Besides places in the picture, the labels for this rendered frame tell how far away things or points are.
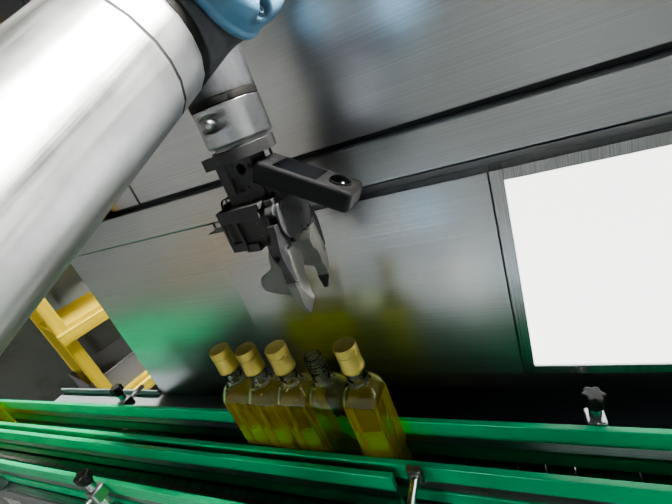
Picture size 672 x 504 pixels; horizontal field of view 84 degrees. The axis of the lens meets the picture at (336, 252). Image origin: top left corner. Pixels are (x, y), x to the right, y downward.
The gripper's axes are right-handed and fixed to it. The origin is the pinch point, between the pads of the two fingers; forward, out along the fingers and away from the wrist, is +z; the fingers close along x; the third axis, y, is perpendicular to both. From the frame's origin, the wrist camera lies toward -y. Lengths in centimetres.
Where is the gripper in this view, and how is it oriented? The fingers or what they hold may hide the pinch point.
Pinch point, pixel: (320, 290)
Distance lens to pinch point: 48.3
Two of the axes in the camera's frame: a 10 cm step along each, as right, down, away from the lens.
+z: 3.3, 8.7, 3.8
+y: -8.9, 1.4, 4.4
